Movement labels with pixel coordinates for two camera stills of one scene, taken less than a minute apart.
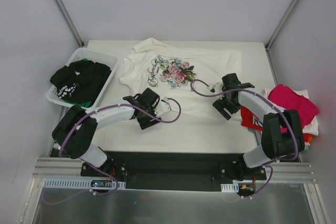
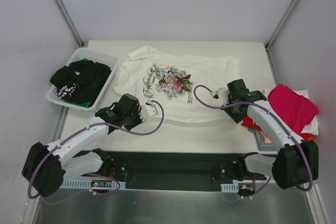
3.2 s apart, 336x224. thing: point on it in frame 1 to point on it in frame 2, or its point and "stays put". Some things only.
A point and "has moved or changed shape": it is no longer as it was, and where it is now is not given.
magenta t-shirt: x=285 y=97 stays put
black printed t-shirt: x=81 y=80 stays put
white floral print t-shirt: x=154 y=64 has moved or changed shape
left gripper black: x=145 y=121 to x=137 y=117
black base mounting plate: x=190 y=171 stays put
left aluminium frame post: x=63 y=10 stays put
